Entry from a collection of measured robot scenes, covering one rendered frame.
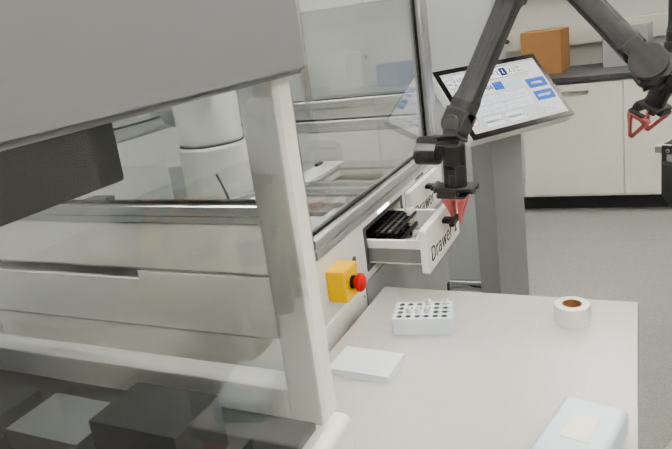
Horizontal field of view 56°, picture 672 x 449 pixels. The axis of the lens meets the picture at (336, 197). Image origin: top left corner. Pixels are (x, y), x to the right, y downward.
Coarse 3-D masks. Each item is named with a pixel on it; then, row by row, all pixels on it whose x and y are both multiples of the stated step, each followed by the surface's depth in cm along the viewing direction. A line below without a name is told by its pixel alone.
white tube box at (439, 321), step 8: (400, 304) 140; (408, 304) 139; (416, 304) 139; (424, 304) 138; (432, 304) 138; (440, 304) 137; (448, 304) 137; (400, 312) 137; (432, 312) 134; (440, 312) 133; (448, 312) 133; (392, 320) 133; (400, 320) 133; (408, 320) 132; (416, 320) 132; (424, 320) 132; (432, 320) 131; (440, 320) 131; (448, 320) 130; (400, 328) 133; (408, 328) 133; (416, 328) 133; (424, 328) 132; (432, 328) 132; (440, 328) 131; (448, 328) 131
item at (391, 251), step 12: (420, 216) 173; (372, 240) 154; (384, 240) 153; (396, 240) 152; (408, 240) 150; (372, 252) 155; (384, 252) 153; (396, 252) 152; (408, 252) 151; (420, 252) 149; (420, 264) 151
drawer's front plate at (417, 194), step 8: (432, 168) 203; (424, 176) 194; (432, 176) 198; (416, 184) 186; (424, 184) 190; (408, 192) 179; (416, 192) 184; (424, 192) 190; (432, 192) 198; (408, 200) 180; (416, 200) 184; (424, 200) 190; (432, 200) 198; (408, 208) 180; (416, 208) 184; (432, 208) 198
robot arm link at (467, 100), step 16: (496, 0) 152; (512, 0) 149; (496, 16) 151; (512, 16) 151; (496, 32) 151; (480, 48) 152; (496, 48) 151; (480, 64) 152; (464, 80) 154; (480, 80) 152; (464, 96) 153; (480, 96) 154; (448, 112) 154; (464, 112) 152; (464, 128) 154
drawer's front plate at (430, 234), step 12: (432, 216) 155; (444, 216) 160; (420, 228) 148; (432, 228) 150; (444, 228) 160; (420, 240) 147; (432, 240) 150; (444, 240) 160; (444, 252) 160; (432, 264) 150
